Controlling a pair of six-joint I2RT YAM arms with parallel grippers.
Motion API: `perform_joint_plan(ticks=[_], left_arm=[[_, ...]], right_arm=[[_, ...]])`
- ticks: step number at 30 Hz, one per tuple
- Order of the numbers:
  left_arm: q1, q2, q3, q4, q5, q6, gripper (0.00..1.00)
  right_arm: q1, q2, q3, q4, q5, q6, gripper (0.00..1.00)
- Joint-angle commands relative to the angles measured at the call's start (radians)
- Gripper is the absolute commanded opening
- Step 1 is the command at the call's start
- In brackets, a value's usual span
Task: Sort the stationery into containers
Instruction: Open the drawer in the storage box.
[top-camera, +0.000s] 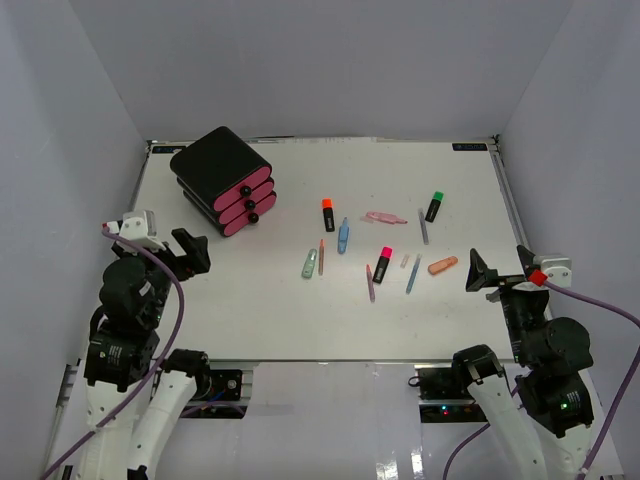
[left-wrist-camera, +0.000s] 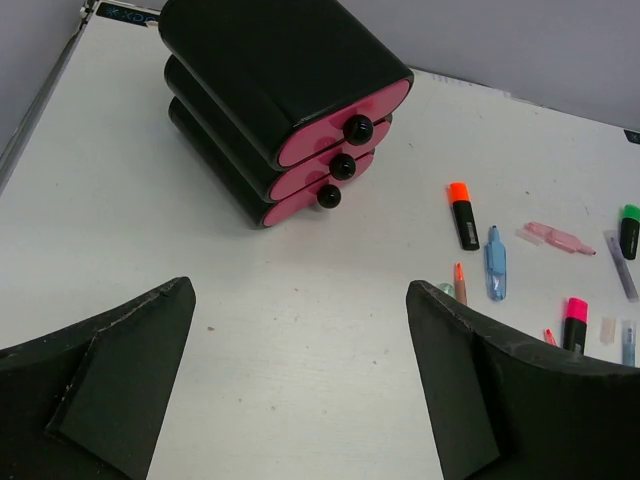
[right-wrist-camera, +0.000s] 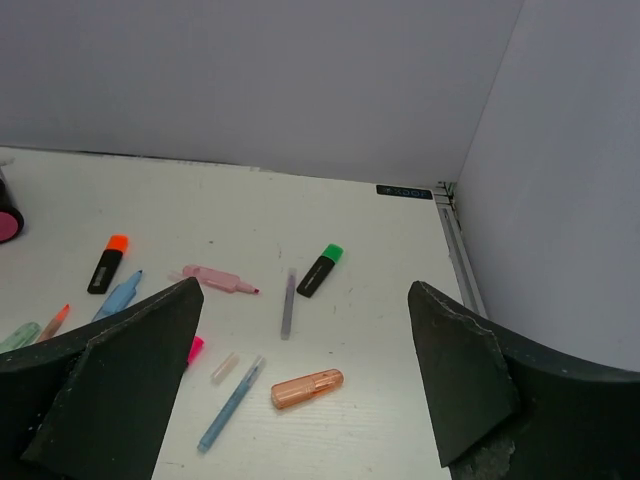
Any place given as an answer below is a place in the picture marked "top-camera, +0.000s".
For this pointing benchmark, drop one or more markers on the black drawer cabinet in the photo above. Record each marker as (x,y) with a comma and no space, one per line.
(212,165)

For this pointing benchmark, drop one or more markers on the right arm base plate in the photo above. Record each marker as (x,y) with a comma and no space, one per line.
(438,383)

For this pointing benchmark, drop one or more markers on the pink slim highlighter pen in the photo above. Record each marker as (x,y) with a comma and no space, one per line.
(370,284)

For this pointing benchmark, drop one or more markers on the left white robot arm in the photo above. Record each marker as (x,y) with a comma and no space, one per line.
(136,383)

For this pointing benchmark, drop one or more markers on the orange cap black highlighter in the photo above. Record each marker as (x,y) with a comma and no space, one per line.
(328,215)

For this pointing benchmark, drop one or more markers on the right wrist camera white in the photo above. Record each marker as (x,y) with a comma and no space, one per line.
(543,270)

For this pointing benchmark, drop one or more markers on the orange slim highlighter pen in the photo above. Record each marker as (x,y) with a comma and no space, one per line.
(321,254)

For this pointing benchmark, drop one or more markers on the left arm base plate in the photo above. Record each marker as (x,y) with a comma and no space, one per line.
(219,385)

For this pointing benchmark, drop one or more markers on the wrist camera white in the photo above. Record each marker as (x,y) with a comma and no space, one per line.
(543,270)
(138,227)

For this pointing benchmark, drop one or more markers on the green cap black highlighter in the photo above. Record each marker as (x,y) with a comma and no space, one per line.
(434,206)

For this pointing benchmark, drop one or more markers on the blue translucent highlighter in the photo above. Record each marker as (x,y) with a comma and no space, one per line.
(343,236)

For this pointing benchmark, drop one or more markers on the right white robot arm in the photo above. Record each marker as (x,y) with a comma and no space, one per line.
(543,421)

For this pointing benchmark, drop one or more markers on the pink cap black highlighter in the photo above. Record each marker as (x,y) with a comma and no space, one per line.
(382,264)

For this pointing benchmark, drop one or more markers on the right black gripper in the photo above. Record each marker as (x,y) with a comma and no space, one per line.
(479,275)

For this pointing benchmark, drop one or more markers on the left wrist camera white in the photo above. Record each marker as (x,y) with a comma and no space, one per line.
(138,227)

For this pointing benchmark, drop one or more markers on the orange translucent highlighter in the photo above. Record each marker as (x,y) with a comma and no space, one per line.
(442,265)

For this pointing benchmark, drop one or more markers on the pink translucent highlighter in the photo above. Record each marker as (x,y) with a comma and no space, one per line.
(385,218)

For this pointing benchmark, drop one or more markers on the purple slim highlighter pen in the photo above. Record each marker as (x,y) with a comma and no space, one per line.
(423,226)

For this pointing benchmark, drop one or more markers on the green translucent highlighter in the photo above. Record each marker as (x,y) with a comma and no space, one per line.
(309,264)

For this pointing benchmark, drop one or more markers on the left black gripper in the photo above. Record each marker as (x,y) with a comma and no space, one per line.
(196,258)

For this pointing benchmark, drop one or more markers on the blue slim highlighter pen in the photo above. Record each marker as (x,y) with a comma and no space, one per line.
(413,274)

